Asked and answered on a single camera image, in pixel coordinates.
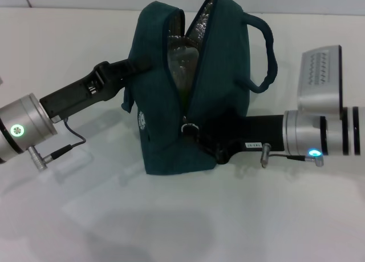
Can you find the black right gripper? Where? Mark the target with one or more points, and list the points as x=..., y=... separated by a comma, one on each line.
x=256, y=133

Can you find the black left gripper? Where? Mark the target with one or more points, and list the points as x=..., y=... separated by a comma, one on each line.
x=82, y=92

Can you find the dark teal insulated lunch bag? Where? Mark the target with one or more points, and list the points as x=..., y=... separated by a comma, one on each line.
x=222, y=73

